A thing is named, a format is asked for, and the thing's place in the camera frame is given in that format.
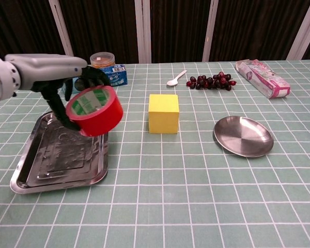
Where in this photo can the pink floral carton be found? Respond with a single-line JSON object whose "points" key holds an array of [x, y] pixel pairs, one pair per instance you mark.
{"points": [[263, 80]]}

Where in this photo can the round steel plate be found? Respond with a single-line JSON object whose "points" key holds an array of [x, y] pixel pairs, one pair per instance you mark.
{"points": [[242, 137]]}

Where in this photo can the green checked tablecloth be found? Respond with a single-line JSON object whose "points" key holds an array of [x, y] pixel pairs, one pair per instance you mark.
{"points": [[155, 206]]}

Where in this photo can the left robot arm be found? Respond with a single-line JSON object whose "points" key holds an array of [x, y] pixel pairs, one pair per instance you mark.
{"points": [[0, 80]]}

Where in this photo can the dark red grape bunch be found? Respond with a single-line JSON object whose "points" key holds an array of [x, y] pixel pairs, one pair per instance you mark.
{"points": [[209, 82]]}

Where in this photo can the black pleated curtain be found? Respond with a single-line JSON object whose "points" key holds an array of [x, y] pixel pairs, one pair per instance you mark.
{"points": [[106, 25]]}

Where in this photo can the yellow foam cube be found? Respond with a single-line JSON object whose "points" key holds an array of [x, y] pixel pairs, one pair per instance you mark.
{"points": [[164, 118]]}

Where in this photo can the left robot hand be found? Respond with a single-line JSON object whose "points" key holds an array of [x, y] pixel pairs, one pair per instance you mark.
{"points": [[46, 68]]}

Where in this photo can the blue cookie box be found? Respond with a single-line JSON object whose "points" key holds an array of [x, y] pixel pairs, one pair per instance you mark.
{"points": [[118, 76]]}

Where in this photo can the clear jar with orange contents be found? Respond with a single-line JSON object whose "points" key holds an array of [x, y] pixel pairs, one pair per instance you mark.
{"points": [[102, 60]]}

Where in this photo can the white frame post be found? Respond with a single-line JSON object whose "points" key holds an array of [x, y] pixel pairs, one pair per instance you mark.
{"points": [[210, 31], [302, 33], [63, 28], [143, 31]]}

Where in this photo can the red tape roll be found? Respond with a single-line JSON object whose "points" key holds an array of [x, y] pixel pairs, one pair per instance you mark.
{"points": [[103, 119]]}

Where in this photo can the white plastic spoon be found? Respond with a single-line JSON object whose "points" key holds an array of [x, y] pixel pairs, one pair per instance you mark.
{"points": [[172, 82]]}

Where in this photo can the rectangular steel tray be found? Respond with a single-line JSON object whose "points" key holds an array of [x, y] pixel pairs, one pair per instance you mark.
{"points": [[62, 160]]}

